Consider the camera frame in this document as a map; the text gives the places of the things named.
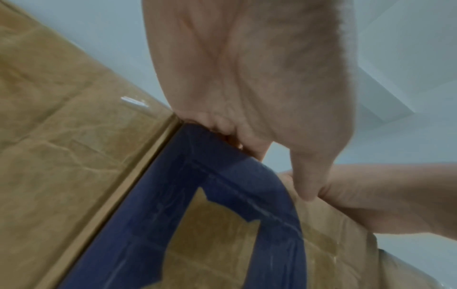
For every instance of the person's left hand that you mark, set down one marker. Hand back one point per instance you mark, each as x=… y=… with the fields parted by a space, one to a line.
x=250 y=70

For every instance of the brown cardboard box blue print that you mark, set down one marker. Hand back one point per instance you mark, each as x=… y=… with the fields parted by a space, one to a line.
x=71 y=158

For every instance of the person's right hand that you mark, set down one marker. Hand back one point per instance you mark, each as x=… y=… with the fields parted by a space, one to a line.
x=392 y=203

